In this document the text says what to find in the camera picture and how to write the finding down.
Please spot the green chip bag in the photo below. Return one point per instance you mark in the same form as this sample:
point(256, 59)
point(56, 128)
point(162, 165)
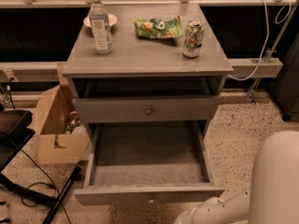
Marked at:
point(155, 28)

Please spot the grey drawer cabinet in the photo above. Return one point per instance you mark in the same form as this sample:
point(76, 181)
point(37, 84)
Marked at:
point(149, 68)

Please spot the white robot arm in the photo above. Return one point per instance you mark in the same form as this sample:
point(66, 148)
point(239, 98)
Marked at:
point(273, 196)

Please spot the dark cabinet at right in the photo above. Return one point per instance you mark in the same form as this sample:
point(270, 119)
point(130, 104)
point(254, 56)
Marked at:
point(286, 87)

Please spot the black folding stand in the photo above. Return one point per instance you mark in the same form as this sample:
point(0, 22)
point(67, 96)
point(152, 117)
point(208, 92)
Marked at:
point(14, 134)

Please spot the clear plastic water bottle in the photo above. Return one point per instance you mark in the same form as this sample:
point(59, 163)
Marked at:
point(102, 36)

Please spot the metal railing post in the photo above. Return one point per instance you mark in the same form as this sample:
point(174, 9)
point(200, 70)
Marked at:
point(266, 55)

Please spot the grey top drawer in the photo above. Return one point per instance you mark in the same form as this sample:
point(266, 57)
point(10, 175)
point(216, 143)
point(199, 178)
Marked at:
point(110, 110)

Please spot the white green soda can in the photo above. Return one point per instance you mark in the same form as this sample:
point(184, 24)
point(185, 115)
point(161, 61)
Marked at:
point(194, 34)

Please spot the cardboard box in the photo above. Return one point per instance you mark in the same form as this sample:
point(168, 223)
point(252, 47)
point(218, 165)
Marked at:
point(53, 111)

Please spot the bottles inside cardboard box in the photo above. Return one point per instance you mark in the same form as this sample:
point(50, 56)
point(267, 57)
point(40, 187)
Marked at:
point(74, 125)

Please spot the small white plate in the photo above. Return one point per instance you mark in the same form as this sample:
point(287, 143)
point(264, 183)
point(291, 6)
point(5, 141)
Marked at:
point(110, 19)

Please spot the grey drawer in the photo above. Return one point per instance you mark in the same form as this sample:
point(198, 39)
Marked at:
point(110, 110)
point(151, 162)

